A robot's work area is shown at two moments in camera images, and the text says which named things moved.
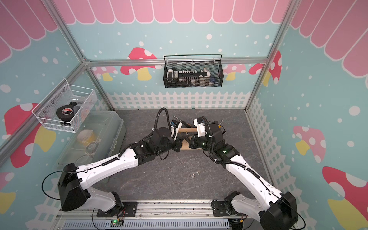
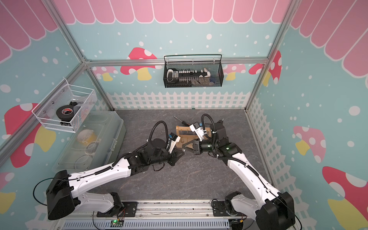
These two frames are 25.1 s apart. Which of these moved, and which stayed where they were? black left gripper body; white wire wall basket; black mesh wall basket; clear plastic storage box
Moved: black left gripper body
Stayed: black mesh wall basket; white wire wall basket; clear plastic storage box
